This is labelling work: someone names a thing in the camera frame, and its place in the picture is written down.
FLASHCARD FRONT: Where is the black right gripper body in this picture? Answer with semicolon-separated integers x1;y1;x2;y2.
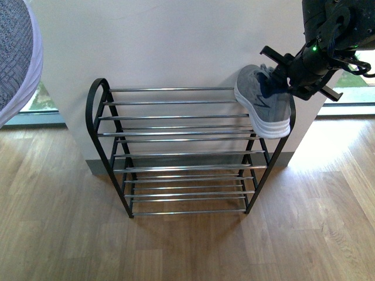
261;45;342;101

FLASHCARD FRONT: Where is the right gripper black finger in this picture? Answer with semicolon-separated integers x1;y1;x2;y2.
268;68;289;88

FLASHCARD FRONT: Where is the black metal shoe rack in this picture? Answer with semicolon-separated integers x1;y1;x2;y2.
85;78;287;218

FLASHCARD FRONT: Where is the grey knit sneaker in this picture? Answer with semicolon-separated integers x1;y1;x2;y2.
234;64;291;139
1;1;43;126

